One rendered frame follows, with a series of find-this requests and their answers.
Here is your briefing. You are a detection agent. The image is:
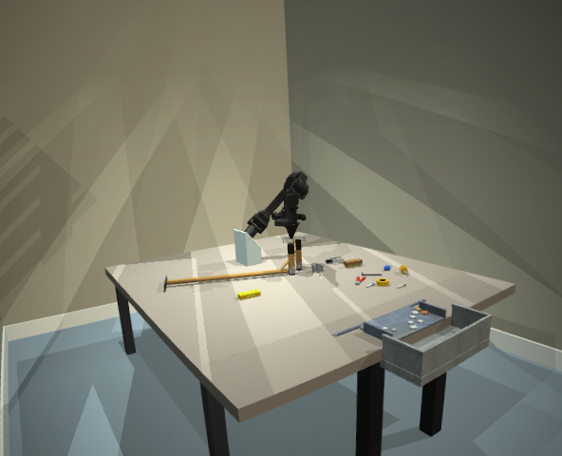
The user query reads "brown rectangular block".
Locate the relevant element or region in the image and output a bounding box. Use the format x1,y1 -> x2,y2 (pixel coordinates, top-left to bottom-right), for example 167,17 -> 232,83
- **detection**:
344,258 -> 363,268

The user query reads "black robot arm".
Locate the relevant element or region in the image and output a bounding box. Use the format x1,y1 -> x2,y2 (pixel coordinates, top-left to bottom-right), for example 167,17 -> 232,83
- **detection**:
244,171 -> 309,238

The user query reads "long wooden scraper with black blade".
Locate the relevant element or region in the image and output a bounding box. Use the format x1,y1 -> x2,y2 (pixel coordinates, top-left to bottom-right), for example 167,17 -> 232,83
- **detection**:
164,243 -> 295,292

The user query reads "long wooden-handled rake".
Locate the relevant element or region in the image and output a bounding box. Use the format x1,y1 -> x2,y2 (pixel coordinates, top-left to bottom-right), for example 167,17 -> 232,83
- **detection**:
283,237 -> 306,271

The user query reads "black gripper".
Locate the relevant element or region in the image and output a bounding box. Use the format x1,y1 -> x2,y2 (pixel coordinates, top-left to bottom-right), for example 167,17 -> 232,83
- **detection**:
274,205 -> 306,238

